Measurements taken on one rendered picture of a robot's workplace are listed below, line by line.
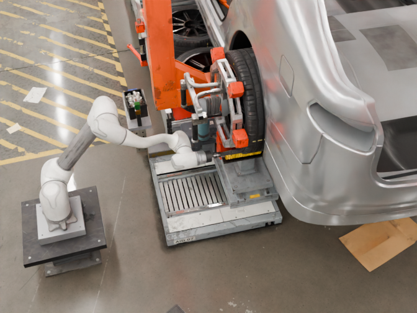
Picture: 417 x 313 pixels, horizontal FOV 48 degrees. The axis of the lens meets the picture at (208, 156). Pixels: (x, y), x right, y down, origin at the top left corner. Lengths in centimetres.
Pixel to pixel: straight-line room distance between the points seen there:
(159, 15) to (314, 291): 200
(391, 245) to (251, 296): 106
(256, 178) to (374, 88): 102
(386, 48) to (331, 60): 137
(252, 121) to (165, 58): 83
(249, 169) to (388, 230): 107
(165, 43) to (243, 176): 108
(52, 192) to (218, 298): 122
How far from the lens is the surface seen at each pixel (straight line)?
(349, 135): 209
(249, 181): 340
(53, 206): 298
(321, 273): 331
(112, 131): 265
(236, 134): 278
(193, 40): 426
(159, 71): 329
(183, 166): 293
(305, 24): 218
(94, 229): 313
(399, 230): 366
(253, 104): 273
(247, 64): 282
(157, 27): 310
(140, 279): 324
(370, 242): 353
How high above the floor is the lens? 280
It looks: 46 degrees down
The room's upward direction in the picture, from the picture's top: straight up
